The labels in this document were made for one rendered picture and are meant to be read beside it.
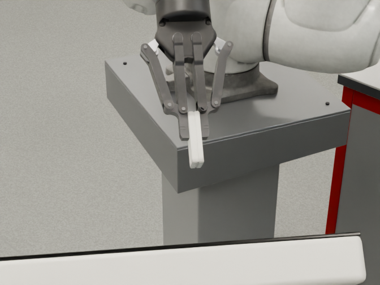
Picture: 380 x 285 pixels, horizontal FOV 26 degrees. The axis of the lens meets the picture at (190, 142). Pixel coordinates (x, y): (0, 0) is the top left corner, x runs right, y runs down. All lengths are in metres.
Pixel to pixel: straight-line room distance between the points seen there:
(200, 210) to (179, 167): 0.25
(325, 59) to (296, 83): 0.20
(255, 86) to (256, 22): 0.17
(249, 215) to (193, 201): 0.15
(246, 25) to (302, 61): 0.13
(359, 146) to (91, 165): 1.18
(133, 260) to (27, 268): 0.10
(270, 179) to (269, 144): 0.22
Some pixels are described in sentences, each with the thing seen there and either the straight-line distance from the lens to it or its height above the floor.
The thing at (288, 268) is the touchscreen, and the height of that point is 1.18.
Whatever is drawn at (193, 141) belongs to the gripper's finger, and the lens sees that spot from 1.07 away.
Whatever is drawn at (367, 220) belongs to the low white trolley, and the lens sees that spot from 2.16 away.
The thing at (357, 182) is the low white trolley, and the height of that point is 0.47.
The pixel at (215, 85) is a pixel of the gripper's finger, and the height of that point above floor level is 1.17.
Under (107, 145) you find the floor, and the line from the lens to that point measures 3.03.
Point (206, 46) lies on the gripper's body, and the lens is 1.12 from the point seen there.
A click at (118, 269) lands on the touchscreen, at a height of 1.19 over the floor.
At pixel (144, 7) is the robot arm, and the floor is 1.16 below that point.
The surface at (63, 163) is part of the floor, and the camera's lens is 2.96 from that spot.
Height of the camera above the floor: 1.73
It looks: 35 degrees down
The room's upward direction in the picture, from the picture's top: straight up
